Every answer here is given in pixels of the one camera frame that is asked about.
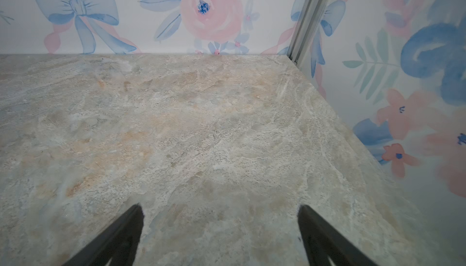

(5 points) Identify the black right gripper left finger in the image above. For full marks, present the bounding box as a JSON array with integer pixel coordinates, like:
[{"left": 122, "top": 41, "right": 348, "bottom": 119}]
[{"left": 64, "top": 204, "right": 144, "bottom": 266}]

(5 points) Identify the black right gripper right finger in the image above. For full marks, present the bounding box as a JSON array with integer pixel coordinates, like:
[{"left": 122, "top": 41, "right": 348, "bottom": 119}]
[{"left": 297, "top": 205, "right": 377, "bottom": 266}]

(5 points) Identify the aluminium corner post right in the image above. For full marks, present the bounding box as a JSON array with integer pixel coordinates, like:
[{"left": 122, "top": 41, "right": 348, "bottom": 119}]
[{"left": 287, "top": 0, "right": 327, "bottom": 67}]

